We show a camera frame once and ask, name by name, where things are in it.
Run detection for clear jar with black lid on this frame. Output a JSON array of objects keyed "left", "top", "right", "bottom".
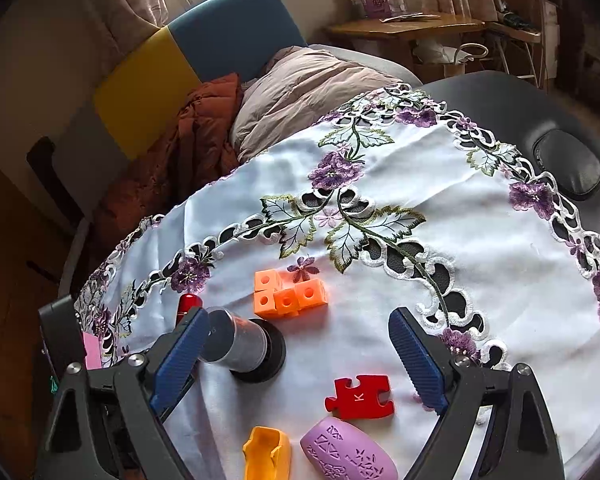
[{"left": 199, "top": 307, "right": 287, "bottom": 386}]

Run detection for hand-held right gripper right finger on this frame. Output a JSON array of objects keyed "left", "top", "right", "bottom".
[{"left": 387, "top": 306, "right": 566, "bottom": 480}]

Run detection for cluttered wooden shelf rack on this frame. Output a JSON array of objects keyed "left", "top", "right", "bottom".
[{"left": 487, "top": 0, "right": 561, "bottom": 91}]

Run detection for white plastic bag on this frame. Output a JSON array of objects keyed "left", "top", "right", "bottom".
[{"left": 412, "top": 42, "right": 461, "bottom": 66}]

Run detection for wooden desk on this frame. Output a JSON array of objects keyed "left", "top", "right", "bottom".
[{"left": 325, "top": 12, "right": 486, "bottom": 68}]

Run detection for orange plastic toy car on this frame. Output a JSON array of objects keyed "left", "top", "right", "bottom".
[{"left": 242, "top": 426, "right": 292, "bottom": 480}]

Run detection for black leather cushion pad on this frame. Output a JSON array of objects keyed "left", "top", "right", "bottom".
[{"left": 530, "top": 129, "right": 600, "bottom": 196}]

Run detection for purple embossed oval toy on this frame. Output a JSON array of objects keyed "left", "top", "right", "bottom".
[{"left": 300, "top": 416, "right": 400, "bottom": 480}]

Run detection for purple gift box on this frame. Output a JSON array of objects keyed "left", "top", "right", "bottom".
[{"left": 347, "top": 0, "right": 408, "bottom": 21}]

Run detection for pink cardboard box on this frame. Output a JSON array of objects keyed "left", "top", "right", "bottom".
[{"left": 82, "top": 332, "right": 102, "bottom": 367}]

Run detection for red cylinder toy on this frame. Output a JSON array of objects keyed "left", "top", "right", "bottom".
[{"left": 177, "top": 292, "right": 204, "bottom": 321}]

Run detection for white embroidered floral tablecloth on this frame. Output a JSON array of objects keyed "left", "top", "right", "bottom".
[{"left": 74, "top": 82, "right": 600, "bottom": 480}]

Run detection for rust quilted jacket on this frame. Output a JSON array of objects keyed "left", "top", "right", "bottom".
[{"left": 92, "top": 72, "right": 243, "bottom": 251}]

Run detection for white papers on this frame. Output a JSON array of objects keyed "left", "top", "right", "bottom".
[{"left": 380, "top": 12, "right": 443, "bottom": 25}]

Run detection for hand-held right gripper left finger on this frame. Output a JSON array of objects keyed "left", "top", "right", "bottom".
[{"left": 35, "top": 306, "right": 211, "bottom": 480}]

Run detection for red puzzle piece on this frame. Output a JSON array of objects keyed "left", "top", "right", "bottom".
[{"left": 324, "top": 374, "right": 396, "bottom": 421}]

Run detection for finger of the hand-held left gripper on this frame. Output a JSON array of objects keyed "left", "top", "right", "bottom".
[{"left": 39, "top": 295, "right": 87, "bottom": 378}]

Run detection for orange linked cubes block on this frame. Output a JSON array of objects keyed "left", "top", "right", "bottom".
[{"left": 253, "top": 269, "right": 329, "bottom": 320}]

